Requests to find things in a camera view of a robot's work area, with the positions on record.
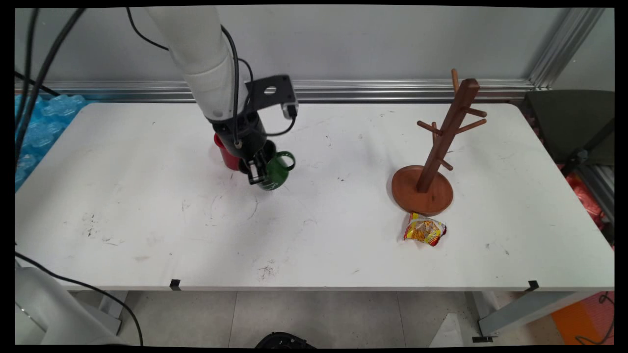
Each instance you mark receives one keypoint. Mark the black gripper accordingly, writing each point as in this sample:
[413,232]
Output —
[243,135]

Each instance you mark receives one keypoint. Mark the green enamel mug white print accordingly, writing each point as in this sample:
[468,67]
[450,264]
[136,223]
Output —
[278,174]

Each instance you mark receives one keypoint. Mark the red enamel mug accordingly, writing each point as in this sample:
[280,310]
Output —
[226,157]

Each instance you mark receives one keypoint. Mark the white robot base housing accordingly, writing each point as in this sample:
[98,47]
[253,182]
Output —
[44,314]

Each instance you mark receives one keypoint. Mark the small black table clip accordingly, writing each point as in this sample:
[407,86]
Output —
[174,284]
[533,286]

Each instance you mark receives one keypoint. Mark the brown wooden mug tree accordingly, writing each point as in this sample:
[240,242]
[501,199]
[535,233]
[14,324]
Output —
[422,196]

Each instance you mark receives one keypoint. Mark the black round floor object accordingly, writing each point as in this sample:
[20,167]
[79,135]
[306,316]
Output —
[284,340]

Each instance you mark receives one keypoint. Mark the yellow red snack packet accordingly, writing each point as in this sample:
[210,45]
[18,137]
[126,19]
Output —
[425,230]

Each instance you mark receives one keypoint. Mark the blue bubble wrap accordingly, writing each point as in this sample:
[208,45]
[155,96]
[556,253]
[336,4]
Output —
[39,127]

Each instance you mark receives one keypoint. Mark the grey metal table leg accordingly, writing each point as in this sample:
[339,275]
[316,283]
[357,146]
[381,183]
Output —
[515,309]

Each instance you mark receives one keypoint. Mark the red plastic bag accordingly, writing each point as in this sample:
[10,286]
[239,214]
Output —
[584,196]

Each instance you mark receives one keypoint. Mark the orange floor mat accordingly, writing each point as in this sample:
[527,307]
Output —
[574,318]

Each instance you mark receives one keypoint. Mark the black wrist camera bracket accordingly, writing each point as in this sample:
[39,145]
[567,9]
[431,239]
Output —
[282,90]

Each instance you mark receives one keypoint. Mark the horizontal aluminium frame rail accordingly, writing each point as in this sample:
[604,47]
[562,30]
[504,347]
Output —
[392,90]

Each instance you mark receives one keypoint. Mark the slanted aluminium frame post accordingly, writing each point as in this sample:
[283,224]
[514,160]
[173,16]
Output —
[564,49]

